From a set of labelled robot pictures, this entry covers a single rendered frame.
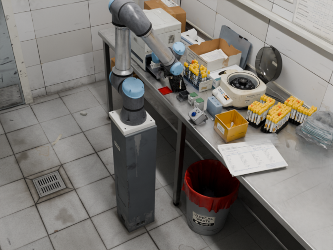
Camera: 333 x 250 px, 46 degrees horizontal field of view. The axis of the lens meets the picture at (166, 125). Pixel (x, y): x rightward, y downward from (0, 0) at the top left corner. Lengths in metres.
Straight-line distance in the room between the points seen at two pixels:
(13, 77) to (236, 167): 2.43
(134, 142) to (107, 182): 0.95
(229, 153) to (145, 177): 0.63
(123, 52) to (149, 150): 0.60
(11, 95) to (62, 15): 0.88
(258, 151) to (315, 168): 0.30
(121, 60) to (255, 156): 0.87
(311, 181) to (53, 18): 2.63
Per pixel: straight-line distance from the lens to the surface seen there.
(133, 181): 2.43
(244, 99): 2.37
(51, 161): 3.34
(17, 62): 3.77
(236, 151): 2.09
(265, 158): 2.10
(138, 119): 2.16
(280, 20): 2.44
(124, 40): 2.08
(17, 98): 3.96
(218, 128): 2.18
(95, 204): 2.98
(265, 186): 1.98
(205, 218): 2.63
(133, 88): 2.08
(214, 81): 2.53
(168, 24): 2.63
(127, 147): 2.21
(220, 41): 2.86
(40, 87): 4.03
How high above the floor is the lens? 2.29
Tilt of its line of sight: 39 degrees down
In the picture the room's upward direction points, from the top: 3 degrees clockwise
